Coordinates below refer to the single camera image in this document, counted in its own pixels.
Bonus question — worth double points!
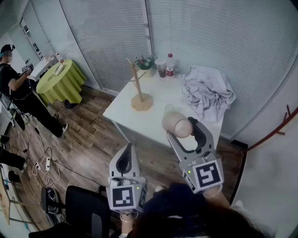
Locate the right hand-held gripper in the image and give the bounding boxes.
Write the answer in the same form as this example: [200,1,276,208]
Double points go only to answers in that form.
[166,116,225,194]

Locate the red-capped plastic bottle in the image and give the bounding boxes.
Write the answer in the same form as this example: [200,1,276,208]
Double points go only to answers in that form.
[165,53,176,77]

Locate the black wheeled chair base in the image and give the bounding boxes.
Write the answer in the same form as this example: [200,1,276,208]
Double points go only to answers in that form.
[41,187,66,224]

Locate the grey window blinds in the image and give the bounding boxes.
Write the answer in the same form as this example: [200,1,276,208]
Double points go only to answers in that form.
[146,0,298,140]
[59,0,152,92]

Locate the potted flowers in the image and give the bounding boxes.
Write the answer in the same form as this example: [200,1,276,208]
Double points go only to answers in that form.
[134,55,157,78]

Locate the green tablecloth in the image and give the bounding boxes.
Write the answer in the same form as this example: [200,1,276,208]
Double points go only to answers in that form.
[36,59,87,105]

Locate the crumpled white shirt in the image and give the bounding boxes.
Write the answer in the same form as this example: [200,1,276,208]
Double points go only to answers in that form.
[183,65,237,123]

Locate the pink translucent cup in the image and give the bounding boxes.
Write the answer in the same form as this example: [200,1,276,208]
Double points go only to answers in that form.
[162,111,194,139]

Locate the person's right forearm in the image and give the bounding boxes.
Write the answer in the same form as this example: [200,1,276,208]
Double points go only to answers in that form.
[203,187,231,209]

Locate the black round table base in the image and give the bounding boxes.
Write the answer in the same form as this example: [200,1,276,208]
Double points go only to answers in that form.
[64,99,80,110]

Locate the person's dark trousers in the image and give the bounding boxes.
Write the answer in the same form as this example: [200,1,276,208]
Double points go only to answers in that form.
[139,183,210,233]

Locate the person's white sleeve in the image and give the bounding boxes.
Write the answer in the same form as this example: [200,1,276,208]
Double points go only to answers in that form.
[230,199,275,238]

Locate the wooden board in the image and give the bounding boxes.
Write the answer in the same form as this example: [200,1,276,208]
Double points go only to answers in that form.
[0,176,11,225]

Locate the red coat rack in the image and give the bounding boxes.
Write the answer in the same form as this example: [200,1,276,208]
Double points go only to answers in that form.
[241,104,298,155]

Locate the black floor cable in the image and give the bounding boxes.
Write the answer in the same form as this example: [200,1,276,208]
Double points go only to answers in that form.
[25,113,105,187]

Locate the black office chair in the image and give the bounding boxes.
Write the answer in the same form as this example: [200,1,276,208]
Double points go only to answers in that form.
[29,185,110,238]

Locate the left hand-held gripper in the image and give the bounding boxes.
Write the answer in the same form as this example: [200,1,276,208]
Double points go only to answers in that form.
[106,143,148,213]

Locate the wooden cup stand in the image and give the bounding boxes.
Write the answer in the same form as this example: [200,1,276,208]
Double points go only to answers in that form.
[124,58,155,112]

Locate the white table leg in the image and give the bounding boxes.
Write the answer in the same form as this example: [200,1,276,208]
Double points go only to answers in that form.
[115,122,131,145]

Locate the white side table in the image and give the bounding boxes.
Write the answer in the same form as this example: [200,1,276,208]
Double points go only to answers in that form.
[29,54,59,81]

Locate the plastic cup with dark drink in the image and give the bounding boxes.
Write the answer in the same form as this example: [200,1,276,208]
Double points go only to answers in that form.
[154,58,167,78]

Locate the person's left forearm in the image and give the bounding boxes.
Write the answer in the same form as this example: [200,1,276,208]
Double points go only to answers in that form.
[120,210,139,238]

